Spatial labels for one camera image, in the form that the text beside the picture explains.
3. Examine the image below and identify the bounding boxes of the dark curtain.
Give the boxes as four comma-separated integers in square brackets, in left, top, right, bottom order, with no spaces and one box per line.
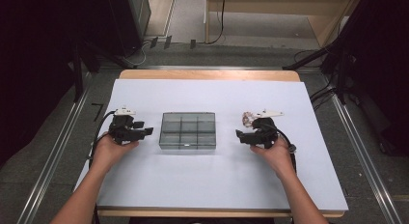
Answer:
[334,0,409,155]
[0,0,107,169]

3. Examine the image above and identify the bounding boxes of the beaded bracelet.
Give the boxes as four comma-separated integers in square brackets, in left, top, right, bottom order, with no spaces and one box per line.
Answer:
[241,111,257,126]

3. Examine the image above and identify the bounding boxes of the white paper sheet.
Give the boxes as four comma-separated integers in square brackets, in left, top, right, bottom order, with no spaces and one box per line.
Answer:
[74,78,349,212]

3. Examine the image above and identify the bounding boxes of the black cabinet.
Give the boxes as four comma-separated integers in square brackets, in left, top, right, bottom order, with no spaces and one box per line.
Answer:
[104,0,152,58]

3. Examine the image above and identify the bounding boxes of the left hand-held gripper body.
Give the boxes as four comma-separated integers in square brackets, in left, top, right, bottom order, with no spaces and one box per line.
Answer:
[108,107,143,146]

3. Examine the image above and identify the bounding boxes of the black hanging cable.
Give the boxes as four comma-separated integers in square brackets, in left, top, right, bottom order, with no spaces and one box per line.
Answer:
[204,0,227,45]

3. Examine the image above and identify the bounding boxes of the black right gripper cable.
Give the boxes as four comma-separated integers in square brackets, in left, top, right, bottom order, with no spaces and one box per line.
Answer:
[271,126,297,174]

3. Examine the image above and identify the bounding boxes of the wooden table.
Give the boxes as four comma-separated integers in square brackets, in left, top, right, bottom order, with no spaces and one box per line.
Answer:
[96,69,345,218]

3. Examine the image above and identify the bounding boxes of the person's right hand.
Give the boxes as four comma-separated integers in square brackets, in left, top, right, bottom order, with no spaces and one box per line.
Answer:
[250,136,295,180]

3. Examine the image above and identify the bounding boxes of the black metal stand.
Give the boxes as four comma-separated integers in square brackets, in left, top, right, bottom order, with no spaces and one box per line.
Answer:
[282,37,355,104]
[70,40,85,103]

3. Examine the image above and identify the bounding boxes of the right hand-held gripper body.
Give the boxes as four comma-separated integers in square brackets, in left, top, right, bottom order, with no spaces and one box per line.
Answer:
[252,109,285,150]

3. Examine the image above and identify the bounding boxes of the light wooden shelf unit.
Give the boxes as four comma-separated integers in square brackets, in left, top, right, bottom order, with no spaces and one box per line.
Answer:
[203,0,366,48]

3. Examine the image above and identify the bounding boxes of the clear grey compartment box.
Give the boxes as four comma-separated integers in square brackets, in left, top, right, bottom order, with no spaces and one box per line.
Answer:
[158,112,217,151]

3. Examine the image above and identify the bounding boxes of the white floor cable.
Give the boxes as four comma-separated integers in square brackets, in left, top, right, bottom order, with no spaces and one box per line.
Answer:
[123,40,152,68]

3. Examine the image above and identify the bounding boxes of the person's left hand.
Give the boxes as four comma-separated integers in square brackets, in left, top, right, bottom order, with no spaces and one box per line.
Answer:
[91,131,140,170]

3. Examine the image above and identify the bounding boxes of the black floor cables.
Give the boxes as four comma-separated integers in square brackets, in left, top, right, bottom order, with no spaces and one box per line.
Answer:
[309,78,338,111]

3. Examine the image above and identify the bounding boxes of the metal floor rail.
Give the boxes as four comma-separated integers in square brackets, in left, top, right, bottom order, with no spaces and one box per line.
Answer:
[15,72,94,224]
[330,94,403,224]

